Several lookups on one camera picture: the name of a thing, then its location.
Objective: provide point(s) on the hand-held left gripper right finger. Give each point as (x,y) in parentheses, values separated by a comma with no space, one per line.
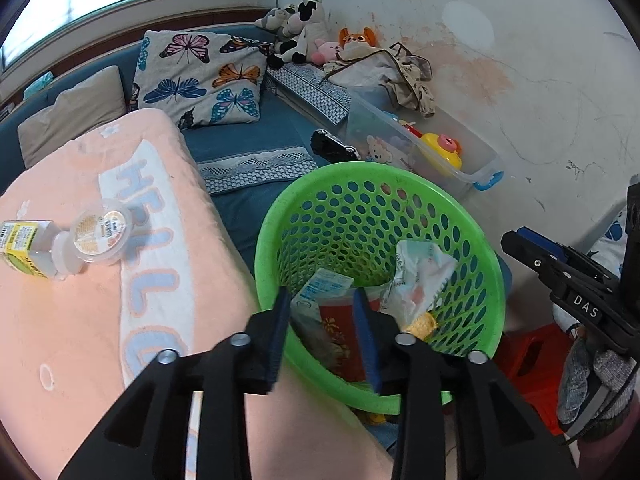
(365,345)

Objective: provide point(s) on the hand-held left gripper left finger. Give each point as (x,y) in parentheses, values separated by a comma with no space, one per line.
(277,355)

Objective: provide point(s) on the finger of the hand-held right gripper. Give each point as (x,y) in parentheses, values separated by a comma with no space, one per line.
(525,252)
(540,240)

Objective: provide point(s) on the red paper pack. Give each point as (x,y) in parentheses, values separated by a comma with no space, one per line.
(337,327)

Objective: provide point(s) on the plastic wrapper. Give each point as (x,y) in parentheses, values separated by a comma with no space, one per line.
(415,270)

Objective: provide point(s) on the green plastic basket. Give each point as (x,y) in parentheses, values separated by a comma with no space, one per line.
(350,200)

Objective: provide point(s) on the translucent plastic bottle with label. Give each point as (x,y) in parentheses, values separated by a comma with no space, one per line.
(25,240)

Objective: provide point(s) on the person's right hand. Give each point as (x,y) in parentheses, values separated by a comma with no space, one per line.
(585,385)

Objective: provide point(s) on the white printed cloth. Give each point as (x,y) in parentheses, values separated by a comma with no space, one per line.
(612,230)

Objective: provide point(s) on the red plastic stool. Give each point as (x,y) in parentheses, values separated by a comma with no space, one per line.
(525,360)

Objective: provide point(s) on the yellow toy duck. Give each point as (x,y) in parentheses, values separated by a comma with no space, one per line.
(442,150)

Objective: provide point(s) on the small bear toy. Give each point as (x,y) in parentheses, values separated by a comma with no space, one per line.
(382,149)

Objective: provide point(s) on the short patterned sofa cover strip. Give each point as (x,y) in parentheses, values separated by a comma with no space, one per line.
(255,167)

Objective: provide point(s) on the black toy car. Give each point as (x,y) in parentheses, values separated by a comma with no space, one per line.
(332,145)

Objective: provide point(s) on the pink printed blanket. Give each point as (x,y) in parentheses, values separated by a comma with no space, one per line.
(75,335)

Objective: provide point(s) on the clear plastic storage box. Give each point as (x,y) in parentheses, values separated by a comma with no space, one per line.
(365,115)

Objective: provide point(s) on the small clear jelly cup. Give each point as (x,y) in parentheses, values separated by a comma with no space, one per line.
(100,230)

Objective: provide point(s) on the blue sofa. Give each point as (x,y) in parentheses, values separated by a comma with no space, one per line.
(270,130)

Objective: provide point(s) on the beige printed garment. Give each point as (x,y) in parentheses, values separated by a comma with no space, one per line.
(385,72)

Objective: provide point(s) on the long patterned sofa cover strip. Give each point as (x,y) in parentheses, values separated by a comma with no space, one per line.
(310,90)

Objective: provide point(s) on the orange fox plush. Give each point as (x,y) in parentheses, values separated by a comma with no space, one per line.
(357,40)

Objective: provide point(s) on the pink plush toy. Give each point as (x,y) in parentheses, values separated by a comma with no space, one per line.
(325,52)

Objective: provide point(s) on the butterfly print pillow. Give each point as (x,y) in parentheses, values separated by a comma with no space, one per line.
(200,75)

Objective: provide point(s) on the black and white cow plush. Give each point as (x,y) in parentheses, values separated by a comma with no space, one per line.
(305,25)

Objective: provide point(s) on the beige cushion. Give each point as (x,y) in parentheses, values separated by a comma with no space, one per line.
(75,110)

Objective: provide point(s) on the grey plush toy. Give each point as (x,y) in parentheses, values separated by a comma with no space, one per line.
(272,20)

